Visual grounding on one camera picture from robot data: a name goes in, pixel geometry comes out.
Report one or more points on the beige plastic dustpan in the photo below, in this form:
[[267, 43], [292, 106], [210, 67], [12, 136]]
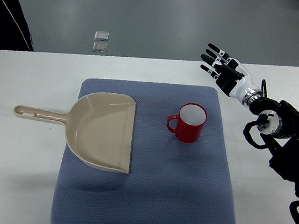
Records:
[[98, 129]]

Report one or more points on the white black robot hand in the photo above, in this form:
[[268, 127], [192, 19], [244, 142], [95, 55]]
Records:
[[230, 75]]

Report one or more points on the upper grey floor plate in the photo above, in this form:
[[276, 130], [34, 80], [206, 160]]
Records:
[[101, 35]]

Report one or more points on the blue textured mat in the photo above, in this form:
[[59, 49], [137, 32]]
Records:
[[170, 182]]

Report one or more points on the lower grey floor plate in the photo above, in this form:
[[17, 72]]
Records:
[[99, 47]]

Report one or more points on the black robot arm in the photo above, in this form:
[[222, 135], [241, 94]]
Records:
[[276, 129]]

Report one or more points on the red mug white inside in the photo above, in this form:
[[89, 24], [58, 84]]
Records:
[[187, 125]]

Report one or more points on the grey floor plate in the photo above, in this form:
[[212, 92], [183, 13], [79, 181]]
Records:
[[101, 35], [99, 47]]

